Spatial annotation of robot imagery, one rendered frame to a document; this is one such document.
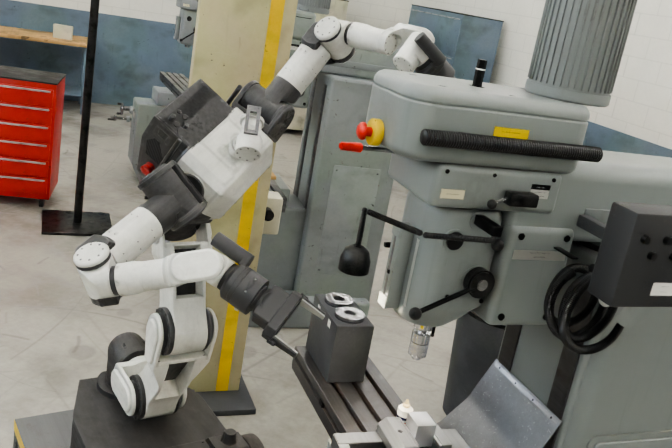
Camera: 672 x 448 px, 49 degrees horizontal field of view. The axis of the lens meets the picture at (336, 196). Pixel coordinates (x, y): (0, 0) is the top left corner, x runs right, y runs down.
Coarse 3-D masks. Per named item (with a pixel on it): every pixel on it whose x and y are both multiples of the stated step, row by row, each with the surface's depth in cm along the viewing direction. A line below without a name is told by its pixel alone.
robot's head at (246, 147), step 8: (240, 120) 190; (248, 128) 186; (240, 136) 185; (248, 136) 184; (256, 136) 185; (232, 144) 191; (240, 144) 184; (248, 144) 183; (256, 144) 184; (240, 152) 185; (248, 152) 185; (256, 152) 185; (248, 160) 188
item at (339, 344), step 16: (320, 304) 228; (336, 304) 226; (352, 304) 230; (320, 320) 227; (336, 320) 218; (352, 320) 217; (368, 320) 222; (320, 336) 226; (336, 336) 215; (352, 336) 217; (368, 336) 219; (320, 352) 225; (336, 352) 217; (352, 352) 219; (368, 352) 221; (320, 368) 224; (336, 368) 219; (352, 368) 220
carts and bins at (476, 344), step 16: (464, 320) 374; (480, 320) 364; (464, 336) 375; (480, 336) 367; (496, 336) 362; (464, 352) 375; (480, 352) 368; (496, 352) 365; (464, 368) 376; (480, 368) 370; (448, 384) 390; (464, 384) 378; (448, 400) 390
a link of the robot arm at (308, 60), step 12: (312, 24) 212; (324, 24) 208; (336, 24) 207; (312, 36) 210; (324, 36) 207; (336, 36) 207; (300, 48) 211; (312, 48) 210; (324, 48) 210; (288, 60) 212; (300, 60) 209; (312, 60) 210; (324, 60) 212; (288, 72) 209; (300, 72) 209; (312, 72) 211; (300, 84) 210
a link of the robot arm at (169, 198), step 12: (156, 180) 177; (168, 180) 178; (180, 180) 182; (144, 192) 180; (156, 192) 178; (168, 192) 178; (180, 192) 179; (144, 204) 176; (156, 204) 175; (168, 204) 177; (180, 204) 179; (192, 204) 181; (156, 216) 174; (168, 216) 176; (180, 216) 179; (168, 228) 177
